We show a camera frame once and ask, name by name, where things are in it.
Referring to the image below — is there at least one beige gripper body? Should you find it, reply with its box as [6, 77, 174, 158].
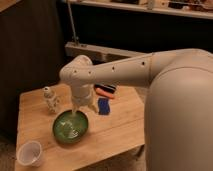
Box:
[71, 94, 93, 107]

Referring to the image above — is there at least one metal pole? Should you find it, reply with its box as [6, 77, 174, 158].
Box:
[67, 0, 79, 46]

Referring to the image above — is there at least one grey metal shelf beam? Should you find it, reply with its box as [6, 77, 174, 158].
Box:
[65, 42, 142, 62]

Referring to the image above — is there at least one blue sponge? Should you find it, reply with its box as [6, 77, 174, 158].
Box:
[98, 98, 110, 115]

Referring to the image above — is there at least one green ceramic bowl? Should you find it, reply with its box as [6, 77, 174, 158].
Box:
[52, 110, 89, 144]

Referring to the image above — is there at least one white toy figure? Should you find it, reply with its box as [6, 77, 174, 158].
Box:
[43, 87, 60, 113]

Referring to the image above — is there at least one orange carrot toy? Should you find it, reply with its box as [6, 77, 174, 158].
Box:
[95, 88, 115, 99]

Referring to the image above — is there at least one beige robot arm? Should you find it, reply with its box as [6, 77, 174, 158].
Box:
[60, 49, 213, 171]

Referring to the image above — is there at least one wooden table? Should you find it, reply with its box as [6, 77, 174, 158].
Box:
[15, 87, 144, 171]

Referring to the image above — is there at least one upper wooden shelf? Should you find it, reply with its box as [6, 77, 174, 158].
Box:
[61, 0, 213, 20]

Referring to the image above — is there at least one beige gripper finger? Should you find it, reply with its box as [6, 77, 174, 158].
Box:
[71, 107, 79, 117]
[88, 104, 98, 113]

